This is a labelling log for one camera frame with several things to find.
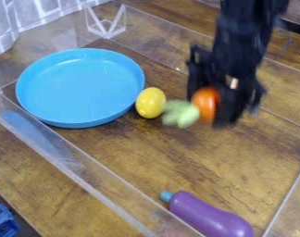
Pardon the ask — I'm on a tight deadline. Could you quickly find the orange toy carrot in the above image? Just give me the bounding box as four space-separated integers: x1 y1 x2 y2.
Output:
159 86 222 130

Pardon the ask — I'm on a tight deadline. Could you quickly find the purple toy eggplant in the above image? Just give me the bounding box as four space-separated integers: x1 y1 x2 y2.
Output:
159 191 256 237

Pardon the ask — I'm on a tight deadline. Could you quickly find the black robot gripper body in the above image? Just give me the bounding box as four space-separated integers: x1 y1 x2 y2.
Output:
210 0 290 80

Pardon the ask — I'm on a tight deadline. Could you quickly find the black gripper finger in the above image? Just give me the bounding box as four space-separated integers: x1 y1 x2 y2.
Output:
212 74 266 128
186 44 212 100

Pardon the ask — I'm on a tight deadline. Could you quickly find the yellow toy lemon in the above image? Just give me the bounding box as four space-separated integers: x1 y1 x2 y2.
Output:
135 87 166 119

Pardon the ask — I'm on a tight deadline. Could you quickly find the clear acrylic barrier wall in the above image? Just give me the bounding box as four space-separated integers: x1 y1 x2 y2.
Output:
0 0 300 237

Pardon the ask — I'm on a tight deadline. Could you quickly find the blue round tray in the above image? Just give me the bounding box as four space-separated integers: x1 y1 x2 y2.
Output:
15 48 145 129

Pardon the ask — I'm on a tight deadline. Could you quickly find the grey white curtain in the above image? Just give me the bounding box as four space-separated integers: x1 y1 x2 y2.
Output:
0 0 110 54

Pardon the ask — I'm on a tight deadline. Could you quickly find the blue object at corner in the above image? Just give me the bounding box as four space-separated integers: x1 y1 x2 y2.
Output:
0 204 20 237

